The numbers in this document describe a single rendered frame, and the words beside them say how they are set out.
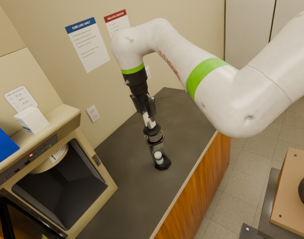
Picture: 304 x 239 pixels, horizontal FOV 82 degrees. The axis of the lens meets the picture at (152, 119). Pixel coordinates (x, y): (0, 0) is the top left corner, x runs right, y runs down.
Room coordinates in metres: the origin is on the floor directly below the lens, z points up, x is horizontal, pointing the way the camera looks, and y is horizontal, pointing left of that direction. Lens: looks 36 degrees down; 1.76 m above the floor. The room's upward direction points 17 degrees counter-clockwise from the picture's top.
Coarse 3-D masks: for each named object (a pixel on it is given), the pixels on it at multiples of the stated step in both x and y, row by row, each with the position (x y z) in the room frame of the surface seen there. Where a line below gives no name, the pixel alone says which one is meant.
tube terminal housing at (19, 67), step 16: (0, 64) 0.54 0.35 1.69; (16, 64) 0.56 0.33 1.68; (32, 64) 0.59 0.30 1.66; (0, 80) 0.52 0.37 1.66; (16, 80) 0.54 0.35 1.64; (32, 80) 0.57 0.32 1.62; (48, 80) 0.60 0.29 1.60; (0, 96) 0.51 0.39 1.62; (48, 96) 0.58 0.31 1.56; (0, 112) 0.49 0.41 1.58; (16, 112) 0.51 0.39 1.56; (48, 112) 0.56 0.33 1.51; (0, 128) 0.47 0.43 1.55; (16, 128) 0.49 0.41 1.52; (64, 144) 0.54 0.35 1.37; (80, 144) 0.60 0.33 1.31; (16, 176) 0.43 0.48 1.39; (112, 192) 0.57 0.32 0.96; (32, 208) 0.40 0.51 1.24; (96, 208) 0.50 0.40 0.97; (80, 224) 0.44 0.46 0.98
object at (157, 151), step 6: (162, 132) 0.68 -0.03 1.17; (144, 138) 0.67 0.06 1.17; (150, 138) 0.70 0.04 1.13; (156, 138) 0.71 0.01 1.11; (162, 138) 0.63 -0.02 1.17; (162, 144) 0.63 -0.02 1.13; (150, 150) 0.65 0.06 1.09; (156, 150) 0.63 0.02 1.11; (162, 150) 0.63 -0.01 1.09; (156, 156) 0.63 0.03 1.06; (162, 156) 0.63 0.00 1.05; (168, 156) 0.65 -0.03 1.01; (156, 162) 0.64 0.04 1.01; (162, 162) 0.62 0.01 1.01; (168, 162) 0.64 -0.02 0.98
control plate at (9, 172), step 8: (56, 136) 0.47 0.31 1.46; (48, 144) 0.46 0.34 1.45; (32, 152) 0.41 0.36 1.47; (40, 152) 0.45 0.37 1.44; (24, 160) 0.40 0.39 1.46; (32, 160) 0.44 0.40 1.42; (8, 168) 0.37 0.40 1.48; (16, 168) 0.39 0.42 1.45; (0, 176) 0.36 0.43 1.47; (8, 176) 0.39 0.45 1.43; (0, 184) 0.38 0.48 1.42
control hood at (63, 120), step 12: (60, 108) 0.56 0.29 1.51; (72, 108) 0.53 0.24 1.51; (48, 120) 0.50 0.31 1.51; (60, 120) 0.48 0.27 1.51; (72, 120) 0.50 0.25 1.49; (24, 132) 0.47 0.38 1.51; (48, 132) 0.44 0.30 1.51; (60, 132) 0.48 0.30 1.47; (24, 144) 0.41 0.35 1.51; (36, 144) 0.41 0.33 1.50; (12, 156) 0.37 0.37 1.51; (24, 156) 0.40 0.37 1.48; (0, 168) 0.35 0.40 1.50
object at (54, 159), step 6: (66, 144) 0.60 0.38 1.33; (60, 150) 0.55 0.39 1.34; (66, 150) 0.57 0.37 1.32; (54, 156) 0.53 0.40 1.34; (60, 156) 0.53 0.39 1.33; (42, 162) 0.51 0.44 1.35; (48, 162) 0.51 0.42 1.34; (54, 162) 0.51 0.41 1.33; (36, 168) 0.50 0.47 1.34; (42, 168) 0.49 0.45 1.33; (48, 168) 0.50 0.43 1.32
